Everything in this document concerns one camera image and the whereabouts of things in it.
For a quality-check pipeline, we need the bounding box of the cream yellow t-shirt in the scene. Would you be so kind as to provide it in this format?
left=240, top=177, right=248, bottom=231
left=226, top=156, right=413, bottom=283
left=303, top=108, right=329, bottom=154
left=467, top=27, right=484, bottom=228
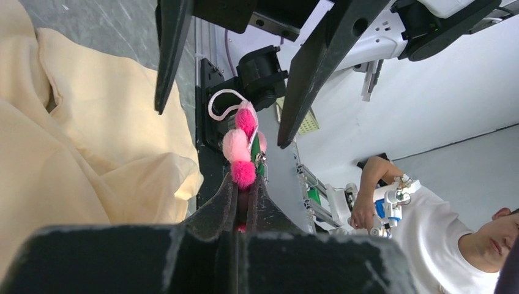
left=1, top=1, right=203, bottom=275

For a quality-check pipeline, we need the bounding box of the white teleoperation controller device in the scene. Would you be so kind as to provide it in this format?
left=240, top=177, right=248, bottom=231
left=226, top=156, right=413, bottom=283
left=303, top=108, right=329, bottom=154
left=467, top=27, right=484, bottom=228
left=326, top=175, right=421, bottom=238

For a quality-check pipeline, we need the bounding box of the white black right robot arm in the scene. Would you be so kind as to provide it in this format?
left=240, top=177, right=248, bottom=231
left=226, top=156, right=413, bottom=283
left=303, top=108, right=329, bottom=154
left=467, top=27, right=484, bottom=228
left=154, top=1, right=501, bottom=148

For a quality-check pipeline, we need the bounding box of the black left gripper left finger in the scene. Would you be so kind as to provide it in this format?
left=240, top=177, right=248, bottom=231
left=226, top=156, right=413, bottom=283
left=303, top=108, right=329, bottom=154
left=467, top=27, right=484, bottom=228
left=1, top=175, right=237, bottom=293

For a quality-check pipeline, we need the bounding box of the aluminium rail frame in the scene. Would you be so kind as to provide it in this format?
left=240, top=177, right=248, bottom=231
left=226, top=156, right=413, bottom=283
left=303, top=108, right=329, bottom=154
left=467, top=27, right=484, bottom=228
left=291, top=143, right=351, bottom=231

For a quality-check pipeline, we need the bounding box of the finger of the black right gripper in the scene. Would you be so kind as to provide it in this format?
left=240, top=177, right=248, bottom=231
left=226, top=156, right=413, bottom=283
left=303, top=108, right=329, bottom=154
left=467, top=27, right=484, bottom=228
left=277, top=0, right=389, bottom=149
left=154, top=0, right=194, bottom=115

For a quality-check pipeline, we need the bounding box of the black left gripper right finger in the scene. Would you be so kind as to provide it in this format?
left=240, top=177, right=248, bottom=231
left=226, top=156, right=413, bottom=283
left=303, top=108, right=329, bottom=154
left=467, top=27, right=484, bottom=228
left=238, top=176, right=417, bottom=293

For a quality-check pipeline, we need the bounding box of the operator's hand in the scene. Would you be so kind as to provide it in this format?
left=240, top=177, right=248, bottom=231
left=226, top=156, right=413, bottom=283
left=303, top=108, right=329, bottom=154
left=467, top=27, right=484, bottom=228
left=350, top=198, right=375, bottom=230

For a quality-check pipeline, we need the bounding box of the pink flower smiley brooch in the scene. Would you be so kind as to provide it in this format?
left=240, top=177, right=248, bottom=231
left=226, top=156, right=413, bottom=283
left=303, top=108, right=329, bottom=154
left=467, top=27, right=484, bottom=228
left=207, top=89, right=268, bottom=233

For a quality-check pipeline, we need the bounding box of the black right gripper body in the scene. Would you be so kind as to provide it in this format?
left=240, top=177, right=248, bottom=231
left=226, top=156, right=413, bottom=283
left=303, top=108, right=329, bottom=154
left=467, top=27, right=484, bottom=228
left=193, top=0, right=319, bottom=41

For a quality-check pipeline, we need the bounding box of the person in white t-shirt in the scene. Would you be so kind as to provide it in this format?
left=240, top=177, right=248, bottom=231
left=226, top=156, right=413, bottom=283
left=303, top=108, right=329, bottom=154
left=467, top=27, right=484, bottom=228
left=350, top=153, right=519, bottom=294

